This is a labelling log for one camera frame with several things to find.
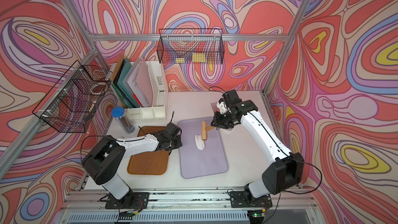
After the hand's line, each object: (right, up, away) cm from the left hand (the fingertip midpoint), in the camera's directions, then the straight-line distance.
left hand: (183, 144), depth 92 cm
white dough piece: (+10, +1, +1) cm, 10 cm away
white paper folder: (-26, +37, -1) cm, 45 cm away
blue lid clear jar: (-34, +17, -7) cm, 38 cm away
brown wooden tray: (-15, -9, -6) cm, 19 cm away
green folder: (-35, +33, -6) cm, 49 cm away
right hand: (+17, +12, -15) cm, 26 cm away
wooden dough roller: (+13, +10, -8) cm, 18 cm away
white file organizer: (-21, +41, +25) cm, 53 cm away
